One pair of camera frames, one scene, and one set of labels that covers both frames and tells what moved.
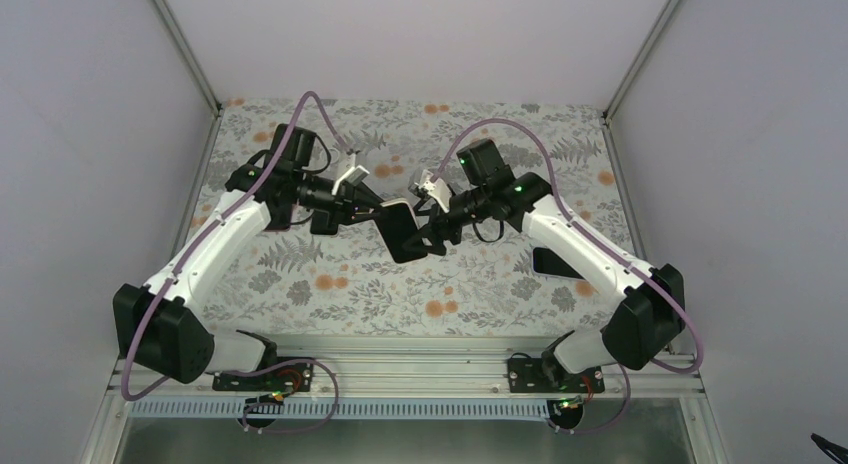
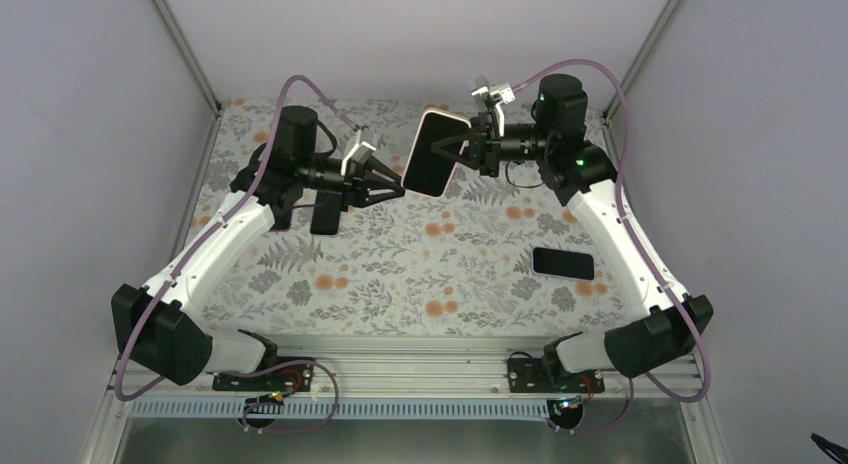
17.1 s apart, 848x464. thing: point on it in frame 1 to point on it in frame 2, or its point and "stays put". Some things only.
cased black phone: x=320 y=223 stays put
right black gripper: x=435 y=220 to x=485 y=160
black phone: x=280 y=216 stays put
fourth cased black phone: x=547 y=262 stays put
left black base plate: x=292 y=377 stays put
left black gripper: x=349 y=196 to x=355 y=188
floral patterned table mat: x=346 y=282 stays put
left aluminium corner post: x=185 y=48 stays put
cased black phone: x=399 y=230 to x=428 y=171
